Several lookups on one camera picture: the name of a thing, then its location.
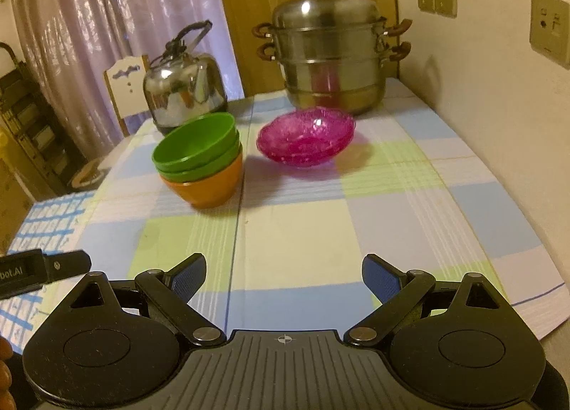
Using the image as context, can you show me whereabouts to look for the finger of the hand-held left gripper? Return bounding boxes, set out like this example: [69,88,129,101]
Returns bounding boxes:
[43,250,93,283]

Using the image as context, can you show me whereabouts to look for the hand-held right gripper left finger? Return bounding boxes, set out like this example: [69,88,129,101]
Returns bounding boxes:
[67,253,226,347]

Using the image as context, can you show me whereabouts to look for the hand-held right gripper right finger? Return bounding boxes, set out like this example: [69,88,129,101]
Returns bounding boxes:
[345,254,507,345]

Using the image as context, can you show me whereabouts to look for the orange plastic bowl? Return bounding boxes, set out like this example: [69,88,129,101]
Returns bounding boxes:
[160,154,245,209]

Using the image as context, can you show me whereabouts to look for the green plastic bowl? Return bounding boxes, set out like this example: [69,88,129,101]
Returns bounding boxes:
[156,142,243,184]
[152,112,237,173]

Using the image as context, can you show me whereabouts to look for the person's left hand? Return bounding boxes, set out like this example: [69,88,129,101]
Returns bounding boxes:
[0,338,15,410]

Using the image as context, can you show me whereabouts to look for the blue patterned cloth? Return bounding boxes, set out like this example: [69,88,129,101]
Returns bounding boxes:
[0,191,95,350]

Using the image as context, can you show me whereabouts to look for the checked pastel tablecloth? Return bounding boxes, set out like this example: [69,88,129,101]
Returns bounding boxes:
[0,78,566,355]

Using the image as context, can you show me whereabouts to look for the dark metal rack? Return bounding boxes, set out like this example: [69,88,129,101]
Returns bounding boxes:
[0,42,90,198]

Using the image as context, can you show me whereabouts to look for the white wooden chair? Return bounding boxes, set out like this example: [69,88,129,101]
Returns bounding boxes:
[103,55,155,137]

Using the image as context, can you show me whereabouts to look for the stainless steel kettle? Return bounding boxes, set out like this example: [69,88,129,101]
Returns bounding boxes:
[142,21,230,134]

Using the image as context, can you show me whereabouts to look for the stainless steel steamer pot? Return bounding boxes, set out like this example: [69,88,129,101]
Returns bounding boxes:
[252,0,413,117]

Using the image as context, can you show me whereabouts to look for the pale purple curtain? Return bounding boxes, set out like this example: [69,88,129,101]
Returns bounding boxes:
[9,0,245,161]

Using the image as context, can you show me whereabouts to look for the beige wall socket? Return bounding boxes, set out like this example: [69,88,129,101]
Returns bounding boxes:
[529,0,570,66]

